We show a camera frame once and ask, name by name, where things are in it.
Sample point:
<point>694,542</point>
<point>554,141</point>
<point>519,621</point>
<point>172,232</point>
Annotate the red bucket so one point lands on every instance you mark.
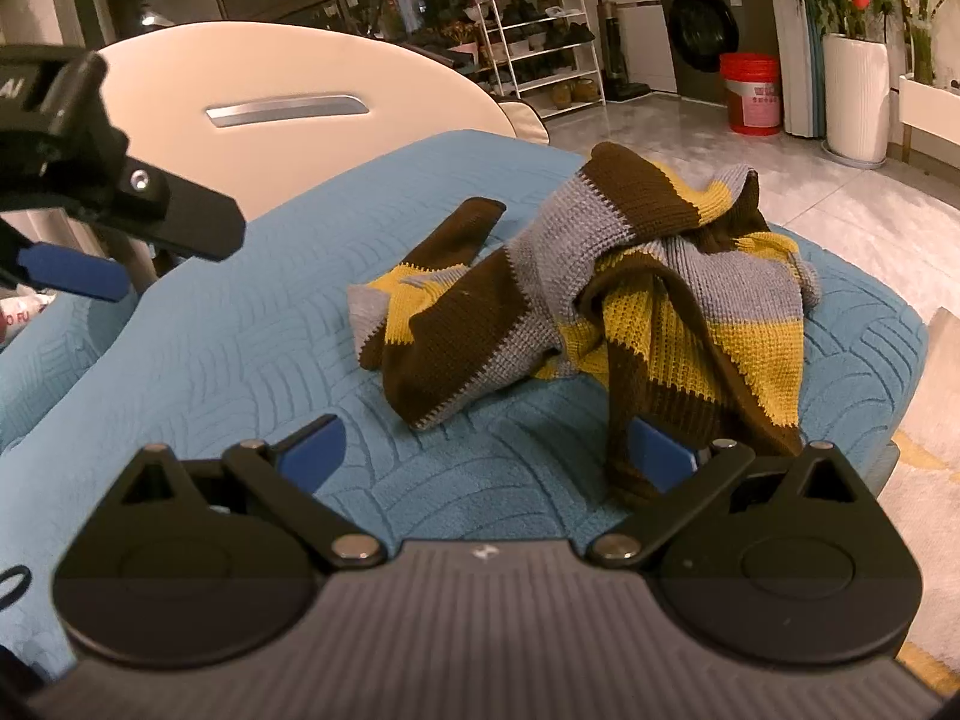
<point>750,97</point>

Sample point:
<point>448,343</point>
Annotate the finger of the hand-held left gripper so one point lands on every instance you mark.
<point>71,274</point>
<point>187,214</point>

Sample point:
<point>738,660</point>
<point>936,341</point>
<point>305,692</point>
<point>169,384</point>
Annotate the striped knit sweater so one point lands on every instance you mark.
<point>585,300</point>

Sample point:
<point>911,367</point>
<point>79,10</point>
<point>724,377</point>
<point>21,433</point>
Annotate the white shoe rack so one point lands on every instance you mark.
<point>540,45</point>

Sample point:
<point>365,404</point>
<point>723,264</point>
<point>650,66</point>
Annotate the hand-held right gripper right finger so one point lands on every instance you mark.
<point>660,454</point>

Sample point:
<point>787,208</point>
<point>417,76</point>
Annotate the blue textured blanket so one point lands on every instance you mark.
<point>247,360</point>

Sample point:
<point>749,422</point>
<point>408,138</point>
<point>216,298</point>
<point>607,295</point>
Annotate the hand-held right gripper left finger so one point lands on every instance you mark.
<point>315,444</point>

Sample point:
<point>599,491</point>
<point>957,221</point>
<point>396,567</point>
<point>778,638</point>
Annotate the white ribbed planter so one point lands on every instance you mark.
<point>856,101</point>

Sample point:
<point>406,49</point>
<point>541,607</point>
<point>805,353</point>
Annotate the bamboo plant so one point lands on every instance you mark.
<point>926,7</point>

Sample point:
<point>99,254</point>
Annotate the pale curtain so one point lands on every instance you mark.
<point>795,52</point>

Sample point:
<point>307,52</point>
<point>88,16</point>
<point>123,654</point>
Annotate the dark washing machine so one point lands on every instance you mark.
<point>705,30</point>

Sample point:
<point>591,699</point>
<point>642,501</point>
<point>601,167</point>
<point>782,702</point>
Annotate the upright vacuum cleaner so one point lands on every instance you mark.
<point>619,37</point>

